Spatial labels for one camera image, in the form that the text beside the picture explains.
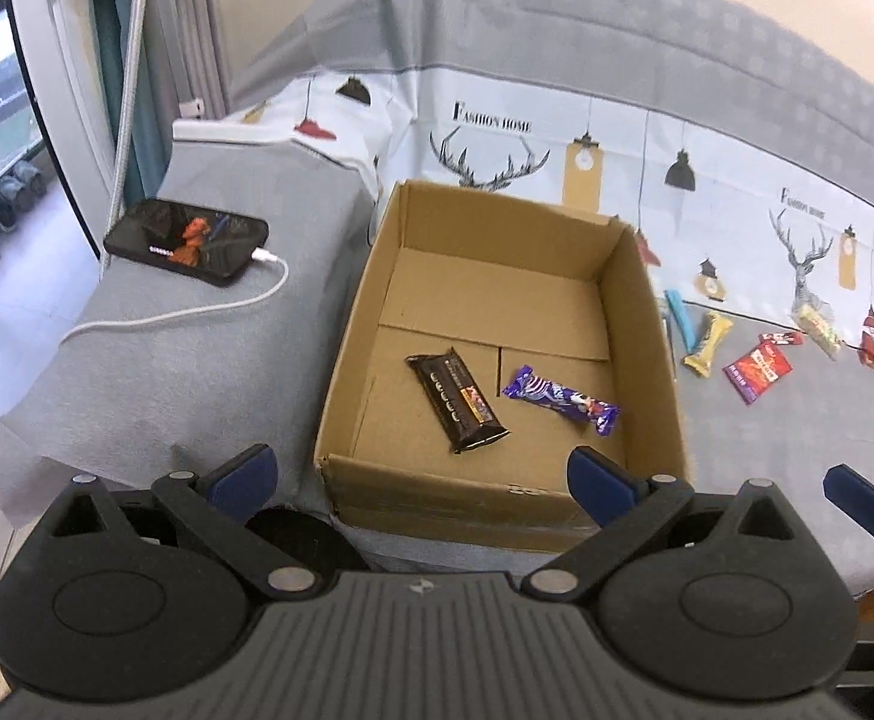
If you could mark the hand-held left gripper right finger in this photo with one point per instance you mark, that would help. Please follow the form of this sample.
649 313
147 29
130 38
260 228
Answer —
594 481

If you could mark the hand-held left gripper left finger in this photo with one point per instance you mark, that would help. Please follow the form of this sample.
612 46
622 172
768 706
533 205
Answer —
245 471

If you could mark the grey shoe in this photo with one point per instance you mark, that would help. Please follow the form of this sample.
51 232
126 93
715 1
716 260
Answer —
2 204
28 178

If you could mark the teal curtain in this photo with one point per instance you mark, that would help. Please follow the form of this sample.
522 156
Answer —
110 52

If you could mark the dark brown chocolate bar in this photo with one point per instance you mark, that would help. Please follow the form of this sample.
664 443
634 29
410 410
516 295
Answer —
455 401

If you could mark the metal pole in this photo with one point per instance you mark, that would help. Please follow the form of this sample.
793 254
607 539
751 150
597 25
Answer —
128 112

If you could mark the grey curtain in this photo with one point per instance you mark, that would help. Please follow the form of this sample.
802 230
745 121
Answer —
189 22

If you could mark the brown cardboard box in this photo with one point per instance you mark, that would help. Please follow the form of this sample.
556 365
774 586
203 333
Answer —
444 300

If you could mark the purple candy bar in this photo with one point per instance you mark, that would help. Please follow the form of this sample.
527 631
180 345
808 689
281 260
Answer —
557 397

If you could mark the black smartphone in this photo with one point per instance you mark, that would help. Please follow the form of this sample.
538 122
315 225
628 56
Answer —
182 240

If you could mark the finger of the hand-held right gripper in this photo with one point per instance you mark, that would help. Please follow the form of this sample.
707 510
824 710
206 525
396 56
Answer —
860 499

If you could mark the clear green candy packet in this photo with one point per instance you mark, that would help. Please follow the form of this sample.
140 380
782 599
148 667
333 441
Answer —
817 330

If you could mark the red snack packet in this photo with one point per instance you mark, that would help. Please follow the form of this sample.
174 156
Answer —
756 373

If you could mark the grey cloth covered block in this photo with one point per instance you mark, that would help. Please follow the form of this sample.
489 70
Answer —
219 390

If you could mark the small red candy bar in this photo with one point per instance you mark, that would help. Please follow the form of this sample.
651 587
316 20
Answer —
781 338

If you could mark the yellow snack bar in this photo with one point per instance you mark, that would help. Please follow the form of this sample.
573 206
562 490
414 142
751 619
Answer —
708 343

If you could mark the white slab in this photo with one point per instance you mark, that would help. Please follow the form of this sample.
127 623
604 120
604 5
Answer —
234 133

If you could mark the orange red candy bar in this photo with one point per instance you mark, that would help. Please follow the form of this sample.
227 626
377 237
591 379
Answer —
871 351

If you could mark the grey white printed tablecloth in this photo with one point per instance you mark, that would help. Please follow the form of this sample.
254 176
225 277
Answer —
744 90

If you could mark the blue snack packet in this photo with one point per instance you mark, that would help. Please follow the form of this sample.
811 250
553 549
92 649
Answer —
680 319

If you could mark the white door frame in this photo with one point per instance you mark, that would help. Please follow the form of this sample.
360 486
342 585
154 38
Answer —
62 67

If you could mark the white power adapter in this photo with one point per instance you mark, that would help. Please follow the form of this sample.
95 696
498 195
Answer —
193 108

